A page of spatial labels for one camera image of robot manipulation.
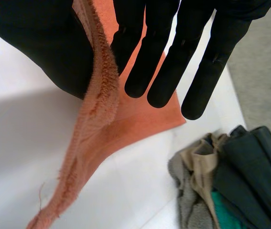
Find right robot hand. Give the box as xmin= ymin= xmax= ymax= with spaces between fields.
xmin=0 ymin=0 xmax=271 ymax=121

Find coral towel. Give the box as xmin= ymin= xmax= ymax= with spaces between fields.
xmin=25 ymin=0 xmax=187 ymax=229

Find beige shorts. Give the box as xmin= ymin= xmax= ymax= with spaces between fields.
xmin=180 ymin=133 xmax=229 ymax=229

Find grey towel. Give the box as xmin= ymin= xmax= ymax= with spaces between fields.
xmin=167 ymin=152 xmax=214 ymax=229

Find dark blue cloth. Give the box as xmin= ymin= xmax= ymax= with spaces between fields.
xmin=211 ymin=125 xmax=271 ymax=229

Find teal towel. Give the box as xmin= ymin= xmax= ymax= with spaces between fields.
xmin=210 ymin=190 xmax=244 ymax=229

